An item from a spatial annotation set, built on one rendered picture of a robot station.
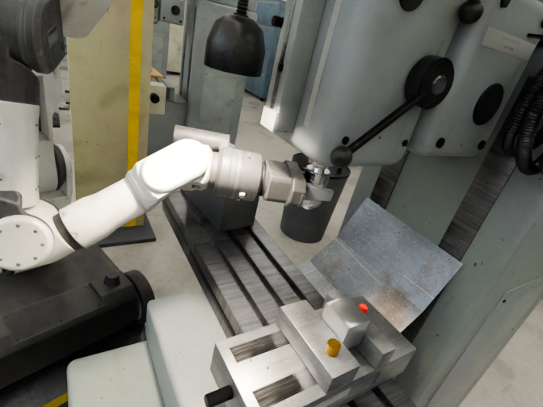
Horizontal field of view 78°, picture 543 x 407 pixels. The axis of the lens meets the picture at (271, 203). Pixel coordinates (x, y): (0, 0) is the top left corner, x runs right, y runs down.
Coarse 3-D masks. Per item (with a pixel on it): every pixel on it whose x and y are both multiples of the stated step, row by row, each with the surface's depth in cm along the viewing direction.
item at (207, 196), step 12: (192, 192) 106; (204, 192) 100; (204, 204) 101; (216, 204) 95; (228, 204) 93; (240, 204) 96; (252, 204) 99; (216, 216) 96; (228, 216) 95; (240, 216) 98; (252, 216) 101; (216, 228) 97; (228, 228) 97
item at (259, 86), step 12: (264, 0) 718; (276, 0) 680; (264, 12) 719; (276, 12) 681; (264, 24) 723; (180, 36) 781; (264, 36) 726; (276, 36) 703; (168, 48) 781; (180, 48) 794; (276, 48) 716; (168, 60) 793; (180, 60) 806; (264, 60) 732; (264, 72) 735; (252, 84) 783; (264, 84) 743; (264, 96) 758
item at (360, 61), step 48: (336, 0) 43; (384, 0) 39; (432, 0) 43; (336, 48) 44; (384, 48) 43; (432, 48) 47; (336, 96) 45; (384, 96) 47; (336, 144) 47; (384, 144) 52
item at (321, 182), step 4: (304, 176) 62; (308, 176) 61; (308, 180) 61; (312, 180) 61; (316, 180) 60; (320, 180) 60; (324, 180) 61; (328, 180) 62; (316, 184) 61; (320, 184) 61; (324, 184) 61; (304, 200) 63; (308, 200) 62; (312, 200) 62; (304, 204) 63; (308, 204) 63; (312, 204) 63; (316, 204) 63; (320, 204) 64
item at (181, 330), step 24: (168, 312) 78; (192, 312) 79; (168, 336) 72; (192, 336) 73; (216, 336) 74; (168, 360) 67; (192, 360) 68; (168, 384) 66; (192, 384) 64; (216, 384) 65
